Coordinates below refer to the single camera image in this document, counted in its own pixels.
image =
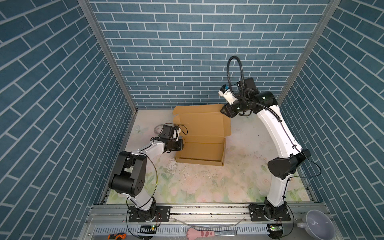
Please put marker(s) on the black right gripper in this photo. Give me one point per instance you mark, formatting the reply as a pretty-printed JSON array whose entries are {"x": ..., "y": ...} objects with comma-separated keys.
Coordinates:
[{"x": 228, "y": 111}]

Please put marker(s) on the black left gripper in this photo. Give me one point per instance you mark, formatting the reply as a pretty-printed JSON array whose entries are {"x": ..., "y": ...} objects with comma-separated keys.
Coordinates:
[{"x": 180, "y": 145}]

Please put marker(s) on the brown cardboard box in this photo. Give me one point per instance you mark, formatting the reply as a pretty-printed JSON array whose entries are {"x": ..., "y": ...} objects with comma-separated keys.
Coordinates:
[{"x": 205, "y": 142}]

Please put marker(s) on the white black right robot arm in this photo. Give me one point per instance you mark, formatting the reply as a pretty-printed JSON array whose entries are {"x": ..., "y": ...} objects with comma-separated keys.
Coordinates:
[{"x": 290, "y": 153}]

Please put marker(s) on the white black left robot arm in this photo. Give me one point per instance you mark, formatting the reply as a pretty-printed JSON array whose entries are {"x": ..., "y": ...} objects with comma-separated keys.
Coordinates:
[{"x": 129, "y": 172}]

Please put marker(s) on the clear tape roll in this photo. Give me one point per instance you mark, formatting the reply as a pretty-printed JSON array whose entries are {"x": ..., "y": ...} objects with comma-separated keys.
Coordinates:
[{"x": 158, "y": 129}]

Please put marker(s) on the orange black screwdriver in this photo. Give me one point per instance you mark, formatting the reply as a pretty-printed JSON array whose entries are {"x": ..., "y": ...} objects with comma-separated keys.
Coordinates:
[{"x": 118, "y": 236}]

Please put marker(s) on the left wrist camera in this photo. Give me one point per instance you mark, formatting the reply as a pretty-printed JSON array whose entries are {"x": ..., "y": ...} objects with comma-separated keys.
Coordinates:
[{"x": 176, "y": 133}]

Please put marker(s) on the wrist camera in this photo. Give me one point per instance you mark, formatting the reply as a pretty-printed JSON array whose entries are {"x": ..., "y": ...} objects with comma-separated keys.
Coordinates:
[
  {"x": 176, "y": 133},
  {"x": 226, "y": 93}
]

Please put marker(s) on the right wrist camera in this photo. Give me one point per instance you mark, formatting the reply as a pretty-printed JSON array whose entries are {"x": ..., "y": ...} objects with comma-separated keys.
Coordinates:
[{"x": 226, "y": 93}]

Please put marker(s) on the pink handled knife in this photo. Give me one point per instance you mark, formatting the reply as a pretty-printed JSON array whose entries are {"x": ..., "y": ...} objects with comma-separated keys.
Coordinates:
[{"x": 193, "y": 234}]

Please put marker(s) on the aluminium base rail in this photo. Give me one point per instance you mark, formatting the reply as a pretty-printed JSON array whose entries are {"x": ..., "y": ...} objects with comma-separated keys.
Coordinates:
[{"x": 223, "y": 221}]

